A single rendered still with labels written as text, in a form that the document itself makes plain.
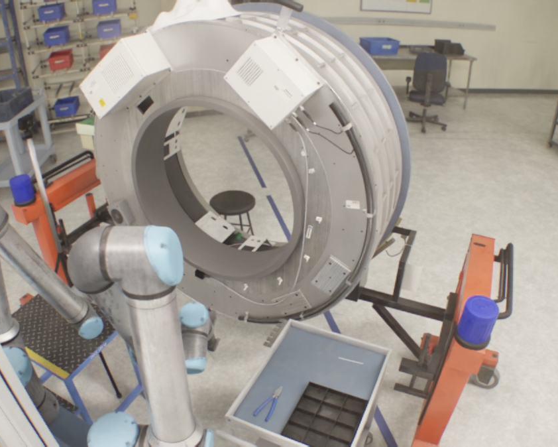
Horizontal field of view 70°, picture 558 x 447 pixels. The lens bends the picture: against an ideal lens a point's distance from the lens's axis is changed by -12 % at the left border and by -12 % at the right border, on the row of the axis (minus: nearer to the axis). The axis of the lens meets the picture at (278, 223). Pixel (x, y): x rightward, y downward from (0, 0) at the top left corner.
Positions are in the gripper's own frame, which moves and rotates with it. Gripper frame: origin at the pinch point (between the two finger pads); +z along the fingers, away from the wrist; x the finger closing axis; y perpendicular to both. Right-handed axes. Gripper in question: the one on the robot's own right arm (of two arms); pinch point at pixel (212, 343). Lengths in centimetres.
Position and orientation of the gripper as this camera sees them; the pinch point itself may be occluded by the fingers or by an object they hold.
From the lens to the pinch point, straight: 176.3
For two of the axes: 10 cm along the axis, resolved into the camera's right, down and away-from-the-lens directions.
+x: 9.6, 2.4, -1.7
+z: 0.1, 5.5, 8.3
